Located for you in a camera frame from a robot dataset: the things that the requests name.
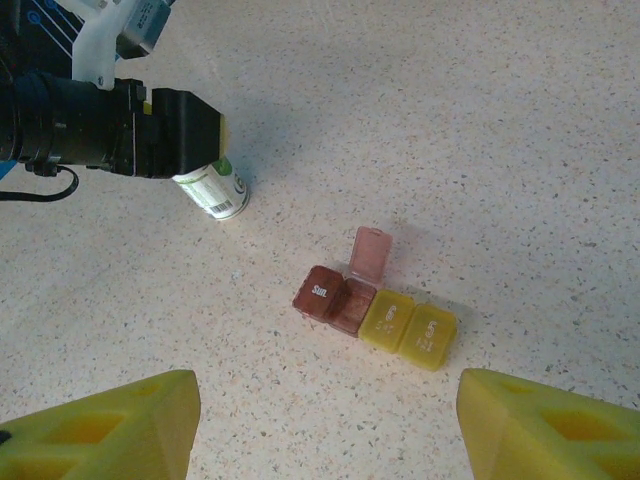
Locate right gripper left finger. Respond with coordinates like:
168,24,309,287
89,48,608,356
0,368,202,480

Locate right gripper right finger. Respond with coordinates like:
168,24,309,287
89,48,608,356
458,368,640,480

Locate red and yellow pill organizer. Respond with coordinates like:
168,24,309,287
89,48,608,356
292,224,459,374

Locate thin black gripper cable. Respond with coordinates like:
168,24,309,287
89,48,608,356
0,164,81,204

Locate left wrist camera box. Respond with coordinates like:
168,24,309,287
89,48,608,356
72,0,177,92

